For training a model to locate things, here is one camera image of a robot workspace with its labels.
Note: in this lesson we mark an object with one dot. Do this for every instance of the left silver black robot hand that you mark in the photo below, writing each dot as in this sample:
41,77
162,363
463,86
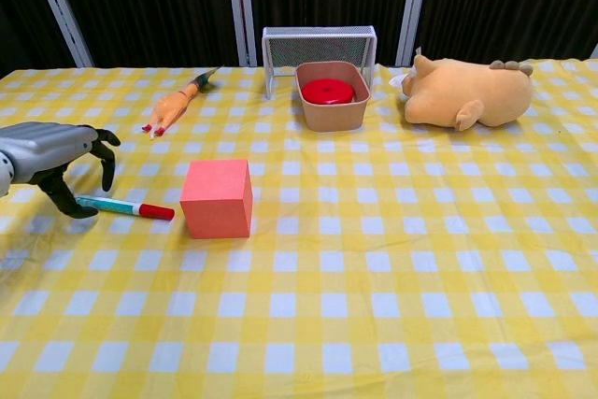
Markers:
44,144

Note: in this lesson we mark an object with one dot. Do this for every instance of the red capped marker pen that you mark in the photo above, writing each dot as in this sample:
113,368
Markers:
121,206

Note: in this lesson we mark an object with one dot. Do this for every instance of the pink red cube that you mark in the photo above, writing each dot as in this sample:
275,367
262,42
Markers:
212,200

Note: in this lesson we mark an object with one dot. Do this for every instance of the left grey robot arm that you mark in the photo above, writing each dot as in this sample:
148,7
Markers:
4,172

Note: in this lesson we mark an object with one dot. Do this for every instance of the orange rubber chicken toy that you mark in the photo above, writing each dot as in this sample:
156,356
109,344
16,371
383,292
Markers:
170,107

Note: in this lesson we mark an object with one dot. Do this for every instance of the black pleated curtain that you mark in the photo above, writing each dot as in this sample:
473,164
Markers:
159,2

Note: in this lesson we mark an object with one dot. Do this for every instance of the red round disc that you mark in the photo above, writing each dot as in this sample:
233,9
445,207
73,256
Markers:
327,92

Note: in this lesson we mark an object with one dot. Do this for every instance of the brown paper box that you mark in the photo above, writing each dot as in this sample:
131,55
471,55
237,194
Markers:
331,117

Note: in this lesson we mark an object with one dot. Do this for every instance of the white mesh metal rack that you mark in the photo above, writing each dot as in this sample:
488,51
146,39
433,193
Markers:
317,48

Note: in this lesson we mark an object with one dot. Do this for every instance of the yellow white checked tablecloth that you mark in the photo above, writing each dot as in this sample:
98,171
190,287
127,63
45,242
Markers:
374,277

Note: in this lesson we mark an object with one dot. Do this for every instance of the tan plush pig toy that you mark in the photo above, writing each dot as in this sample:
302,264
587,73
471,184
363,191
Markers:
467,95

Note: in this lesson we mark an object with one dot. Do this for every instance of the white metal frame post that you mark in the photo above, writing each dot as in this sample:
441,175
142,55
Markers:
595,52
413,6
242,6
61,2

